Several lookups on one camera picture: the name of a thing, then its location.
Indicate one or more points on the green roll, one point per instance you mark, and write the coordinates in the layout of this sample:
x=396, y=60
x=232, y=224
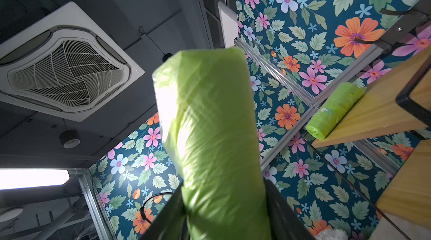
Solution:
x=207, y=120

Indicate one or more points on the wooden three-tier shelf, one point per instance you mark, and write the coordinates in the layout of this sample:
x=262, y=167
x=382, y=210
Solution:
x=400, y=101

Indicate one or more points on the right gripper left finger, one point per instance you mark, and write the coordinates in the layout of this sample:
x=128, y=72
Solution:
x=170, y=224

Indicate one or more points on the ceiling air conditioner vent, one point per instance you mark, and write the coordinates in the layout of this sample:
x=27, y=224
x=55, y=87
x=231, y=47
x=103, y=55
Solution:
x=64, y=65

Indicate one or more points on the black wall hook rail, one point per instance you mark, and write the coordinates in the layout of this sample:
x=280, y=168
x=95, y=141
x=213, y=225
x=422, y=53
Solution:
x=416, y=16

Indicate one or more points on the green roll diagonal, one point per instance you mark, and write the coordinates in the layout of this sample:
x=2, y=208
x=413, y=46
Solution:
x=334, y=109

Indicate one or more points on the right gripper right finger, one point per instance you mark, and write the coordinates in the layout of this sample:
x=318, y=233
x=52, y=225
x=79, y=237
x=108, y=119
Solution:
x=284, y=224

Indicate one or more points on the white plush toy pink shirt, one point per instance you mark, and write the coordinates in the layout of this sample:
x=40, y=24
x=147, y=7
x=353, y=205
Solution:
x=332, y=234

